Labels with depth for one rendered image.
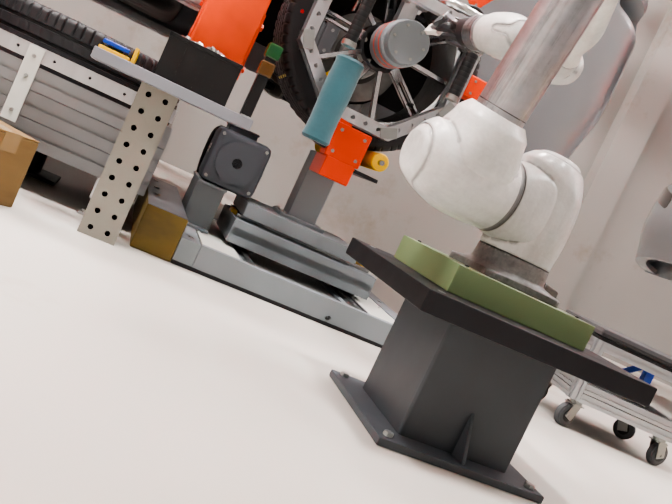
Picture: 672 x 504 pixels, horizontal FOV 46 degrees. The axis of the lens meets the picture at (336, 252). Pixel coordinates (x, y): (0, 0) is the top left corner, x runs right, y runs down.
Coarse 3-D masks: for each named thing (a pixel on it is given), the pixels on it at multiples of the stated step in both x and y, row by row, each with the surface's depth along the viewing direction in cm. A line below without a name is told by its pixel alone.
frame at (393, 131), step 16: (320, 0) 237; (464, 0) 247; (320, 16) 238; (304, 32) 237; (304, 48) 238; (320, 64) 240; (320, 80) 245; (352, 112) 245; (432, 112) 251; (448, 112) 252; (368, 128) 247; (384, 128) 248; (400, 128) 250
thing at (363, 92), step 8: (344, 16) 292; (352, 16) 293; (344, 24) 292; (368, 24) 294; (344, 32) 293; (336, 40) 293; (336, 48) 293; (344, 48) 290; (352, 56) 291; (328, 64) 294; (368, 72) 293; (360, 80) 298; (368, 80) 298; (384, 80) 300; (360, 88) 298; (368, 88) 299; (384, 88) 300; (352, 96) 298; (360, 96) 299; (368, 96) 299
